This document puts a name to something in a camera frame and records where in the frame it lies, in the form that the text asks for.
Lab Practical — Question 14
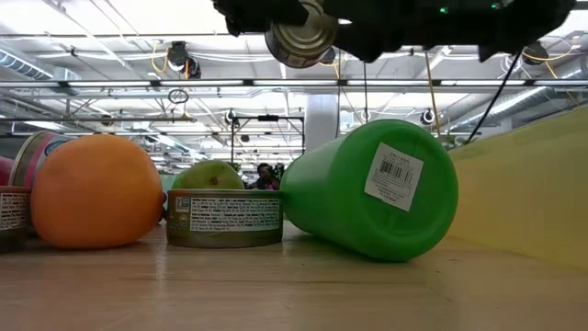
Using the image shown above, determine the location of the person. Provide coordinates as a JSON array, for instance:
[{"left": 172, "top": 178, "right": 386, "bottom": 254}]
[{"left": 247, "top": 162, "right": 281, "bottom": 191}]

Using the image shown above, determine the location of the white round lid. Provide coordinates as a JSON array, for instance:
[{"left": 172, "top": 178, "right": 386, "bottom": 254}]
[{"left": 165, "top": 188, "right": 285, "bottom": 249}]

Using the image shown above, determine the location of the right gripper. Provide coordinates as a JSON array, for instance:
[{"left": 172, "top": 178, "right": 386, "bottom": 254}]
[{"left": 334, "top": 0, "right": 488, "bottom": 63}]

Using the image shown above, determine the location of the green brown toy pear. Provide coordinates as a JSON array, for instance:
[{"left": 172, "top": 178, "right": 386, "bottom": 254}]
[{"left": 172, "top": 159, "right": 245, "bottom": 191}]

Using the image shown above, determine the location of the black metal stand frame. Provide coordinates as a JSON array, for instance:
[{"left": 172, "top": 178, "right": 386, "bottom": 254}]
[{"left": 231, "top": 114, "right": 306, "bottom": 165}]

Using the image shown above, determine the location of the silver tin can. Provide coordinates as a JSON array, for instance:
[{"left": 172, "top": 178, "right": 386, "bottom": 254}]
[{"left": 264, "top": 0, "right": 340, "bottom": 69}]

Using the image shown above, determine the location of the orange toy fruit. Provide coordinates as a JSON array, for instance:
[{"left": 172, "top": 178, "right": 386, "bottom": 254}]
[{"left": 30, "top": 132, "right": 166, "bottom": 250}]

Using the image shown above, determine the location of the green plastic bottle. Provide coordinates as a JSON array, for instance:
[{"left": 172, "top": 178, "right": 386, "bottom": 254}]
[{"left": 279, "top": 118, "right": 459, "bottom": 263}]

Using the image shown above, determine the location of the pink labelled tin can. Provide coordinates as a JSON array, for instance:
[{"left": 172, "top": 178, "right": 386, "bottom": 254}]
[{"left": 8, "top": 131, "right": 74, "bottom": 188}]

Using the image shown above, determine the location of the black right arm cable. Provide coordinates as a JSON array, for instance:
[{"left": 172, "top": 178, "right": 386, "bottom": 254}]
[{"left": 463, "top": 50, "right": 525, "bottom": 146}]

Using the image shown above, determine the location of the yellow plastic bin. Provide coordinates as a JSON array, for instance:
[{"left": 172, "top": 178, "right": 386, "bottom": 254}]
[{"left": 447, "top": 105, "right": 588, "bottom": 270}]

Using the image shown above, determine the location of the yellow hanging cord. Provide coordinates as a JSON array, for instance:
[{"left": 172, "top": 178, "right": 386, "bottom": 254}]
[{"left": 424, "top": 50, "right": 442, "bottom": 139}]

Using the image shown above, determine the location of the white building column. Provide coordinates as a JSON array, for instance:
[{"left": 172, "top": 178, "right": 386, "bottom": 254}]
[{"left": 305, "top": 94, "right": 340, "bottom": 153}]

